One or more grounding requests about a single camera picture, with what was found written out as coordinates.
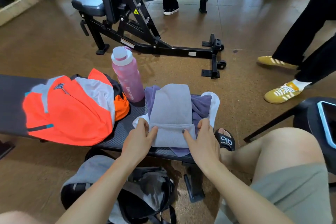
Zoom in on person's left hand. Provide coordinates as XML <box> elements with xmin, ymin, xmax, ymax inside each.
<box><xmin>121</xmin><ymin>117</ymin><xmax>159</xmax><ymax>166</ymax></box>

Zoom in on person's right hand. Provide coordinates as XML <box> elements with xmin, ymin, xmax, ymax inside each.
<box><xmin>182</xmin><ymin>118</ymin><xmax>221</xmax><ymax>172</ymax></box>

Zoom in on grey towel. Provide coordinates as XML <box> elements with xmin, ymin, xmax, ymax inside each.
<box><xmin>149</xmin><ymin>84</ymin><xmax>197</xmax><ymax>148</ymax></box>

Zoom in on person's left forearm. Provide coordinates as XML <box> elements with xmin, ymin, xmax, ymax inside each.
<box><xmin>56</xmin><ymin>156</ymin><xmax>137</xmax><ymax>224</ymax></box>

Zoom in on person's right forearm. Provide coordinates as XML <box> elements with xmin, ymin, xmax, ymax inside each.
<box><xmin>201</xmin><ymin>164</ymin><xmax>295</xmax><ymax>224</ymax></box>

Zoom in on purple towel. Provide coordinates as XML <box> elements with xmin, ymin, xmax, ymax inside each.
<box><xmin>144</xmin><ymin>85</ymin><xmax>212</xmax><ymax>158</ymax></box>

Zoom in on black slide sandal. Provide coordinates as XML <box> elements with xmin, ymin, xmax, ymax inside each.
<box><xmin>214</xmin><ymin>128</ymin><xmax>236</xmax><ymax>152</ymax></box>

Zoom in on white towel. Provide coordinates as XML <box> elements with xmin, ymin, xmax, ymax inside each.
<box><xmin>132</xmin><ymin>92</ymin><xmax>220</xmax><ymax>130</ymax></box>

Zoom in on grey black backpack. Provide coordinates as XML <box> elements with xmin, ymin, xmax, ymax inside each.
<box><xmin>61</xmin><ymin>155</ymin><xmax>177</xmax><ymax>224</ymax></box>

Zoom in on pink water bottle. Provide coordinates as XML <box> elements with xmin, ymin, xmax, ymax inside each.
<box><xmin>111</xmin><ymin>46</ymin><xmax>145</xmax><ymax>103</ymax></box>

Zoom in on orange grey jacket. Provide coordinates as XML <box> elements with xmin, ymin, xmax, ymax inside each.
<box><xmin>22</xmin><ymin>68</ymin><xmax>130</xmax><ymax>146</ymax></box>

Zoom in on person's right leg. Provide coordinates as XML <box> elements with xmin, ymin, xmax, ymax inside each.
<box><xmin>219</xmin><ymin>127</ymin><xmax>326</xmax><ymax>182</ymax></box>

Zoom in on person's leg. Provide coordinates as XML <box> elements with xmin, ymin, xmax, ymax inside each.
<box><xmin>219</xmin><ymin>127</ymin><xmax>326</xmax><ymax>182</ymax></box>
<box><xmin>0</xmin><ymin>211</ymin><xmax>36</xmax><ymax>224</ymax></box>

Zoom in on yellow striped sneaker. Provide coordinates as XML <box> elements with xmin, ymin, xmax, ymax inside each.
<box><xmin>264</xmin><ymin>81</ymin><xmax>303</xmax><ymax>104</ymax></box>
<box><xmin>257</xmin><ymin>55</ymin><xmax>298</xmax><ymax>70</ymax></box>

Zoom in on black adjustable weight bench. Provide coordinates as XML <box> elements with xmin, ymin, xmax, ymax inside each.
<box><xmin>71</xmin><ymin>0</ymin><xmax>227</xmax><ymax>79</ymax></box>

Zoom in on black stool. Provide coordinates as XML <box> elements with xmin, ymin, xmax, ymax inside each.
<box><xmin>244</xmin><ymin>97</ymin><xmax>336</xmax><ymax>175</ymax></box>

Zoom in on grey-green shorts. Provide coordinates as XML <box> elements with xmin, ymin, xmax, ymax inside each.
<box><xmin>214</xmin><ymin>163</ymin><xmax>334</xmax><ymax>224</ymax></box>

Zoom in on phone in blue case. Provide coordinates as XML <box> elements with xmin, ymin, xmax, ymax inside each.
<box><xmin>317</xmin><ymin>101</ymin><xmax>336</xmax><ymax>149</ymax></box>

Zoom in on black flat bench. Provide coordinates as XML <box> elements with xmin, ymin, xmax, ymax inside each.
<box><xmin>0</xmin><ymin>74</ymin><xmax>210</xmax><ymax>203</ymax></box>

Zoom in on person's left leg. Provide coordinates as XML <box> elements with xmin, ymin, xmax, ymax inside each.
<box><xmin>0</xmin><ymin>211</ymin><xmax>36</xmax><ymax>224</ymax></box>

